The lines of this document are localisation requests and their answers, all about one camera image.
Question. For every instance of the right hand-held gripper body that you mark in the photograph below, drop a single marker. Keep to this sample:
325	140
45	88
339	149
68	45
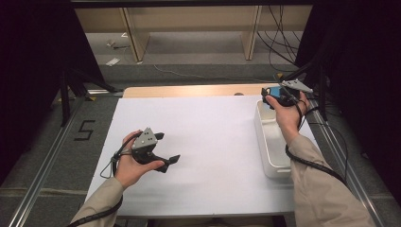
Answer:
294	85

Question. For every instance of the person's right hand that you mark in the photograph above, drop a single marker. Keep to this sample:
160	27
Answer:
288	119

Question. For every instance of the white board mat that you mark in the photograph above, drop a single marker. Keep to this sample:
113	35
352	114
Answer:
214	142

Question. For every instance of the person's left hand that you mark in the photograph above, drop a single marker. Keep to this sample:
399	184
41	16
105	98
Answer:
129	171

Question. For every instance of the light wooden desk frame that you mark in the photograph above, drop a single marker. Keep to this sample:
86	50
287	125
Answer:
192	19

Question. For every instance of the white plastic bin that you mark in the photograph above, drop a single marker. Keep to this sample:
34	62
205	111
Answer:
271	148

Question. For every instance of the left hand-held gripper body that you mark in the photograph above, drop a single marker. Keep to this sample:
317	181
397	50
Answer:
144	140

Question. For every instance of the aluminium floor rail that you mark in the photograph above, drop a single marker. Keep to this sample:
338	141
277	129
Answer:
346	164
44	170

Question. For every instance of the dark curtain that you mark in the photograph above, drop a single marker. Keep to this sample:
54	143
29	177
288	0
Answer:
362	63
31	63

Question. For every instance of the yellow tape piece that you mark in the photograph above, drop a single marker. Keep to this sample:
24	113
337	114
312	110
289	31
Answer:
90	98

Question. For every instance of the black metal stand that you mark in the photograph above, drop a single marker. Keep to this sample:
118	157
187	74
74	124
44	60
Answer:
65	101
321	101

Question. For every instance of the white paper scrap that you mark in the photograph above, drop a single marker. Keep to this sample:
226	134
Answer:
113	61

